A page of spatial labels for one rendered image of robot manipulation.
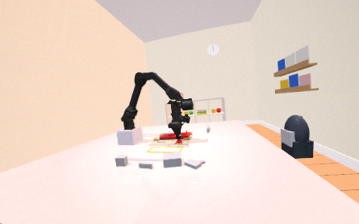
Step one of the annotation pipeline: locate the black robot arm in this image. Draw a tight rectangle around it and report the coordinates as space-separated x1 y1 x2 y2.
120 72 194 131

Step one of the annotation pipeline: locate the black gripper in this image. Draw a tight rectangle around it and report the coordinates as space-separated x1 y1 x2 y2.
168 111 184 138

